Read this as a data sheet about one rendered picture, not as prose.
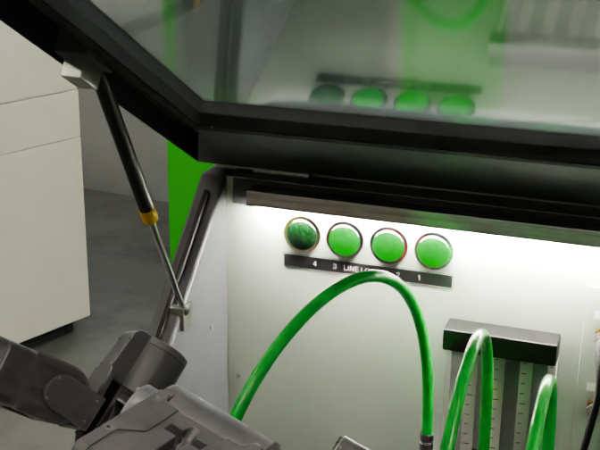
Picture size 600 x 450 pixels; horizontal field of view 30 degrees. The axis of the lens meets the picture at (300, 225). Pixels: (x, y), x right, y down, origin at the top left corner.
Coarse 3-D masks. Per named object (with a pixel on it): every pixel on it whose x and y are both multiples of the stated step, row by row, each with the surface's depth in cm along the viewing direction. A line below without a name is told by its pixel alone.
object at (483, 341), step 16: (480, 336) 121; (464, 352) 118; (480, 352) 130; (464, 368) 115; (464, 384) 114; (464, 400) 113; (448, 416) 112; (480, 416) 136; (448, 432) 111; (480, 432) 137; (448, 448) 110; (480, 448) 137
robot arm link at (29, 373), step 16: (0, 336) 104; (0, 352) 102; (16, 352) 103; (32, 352) 104; (0, 368) 102; (16, 368) 103; (32, 368) 103; (48, 368) 104; (64, 368) 105; (0, 384) 102; (16, 384) 103; (32, 384) 103; (0, 400) 102; (16, 400) 103; (32, 400) 103; (32, 416) 104; (48, 416) 104
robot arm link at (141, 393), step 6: (138, 390) 69; (144, 390) 69; (150, 390) 70; (156, 390) 70; (132, 396) 69; (138, 396) 69; (144, 396) 69; (132, 402) 69; (138, 402) 69; (126, 408) 68
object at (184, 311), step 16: (112, 96) 120; (112, 112) 121; (112, 128) 122; (128, 144) 124; (128, 160) 125; (128, 176) 127; (144, 192) 129; (144, 208) 130; (160, 240) 135; (176, 288) 140; (176, 304) 143; (192, 320) 145
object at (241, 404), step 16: (368, 272) 126; (384, 272) 128; (336, 288) 122; (400, 288) 131; (320, 304) 120; (416, 304) 134; (304, 320) 119; (416, 320) 136; (288, 336) 117; (272, 352) 116; (256, 368) 116; (432, 368) 141; (256, 384) 115; (432, 384) 141; (240, 400) 114; (432, 400) 142; (240, 416) 114; (432, 416) 143; (432, 432) 144
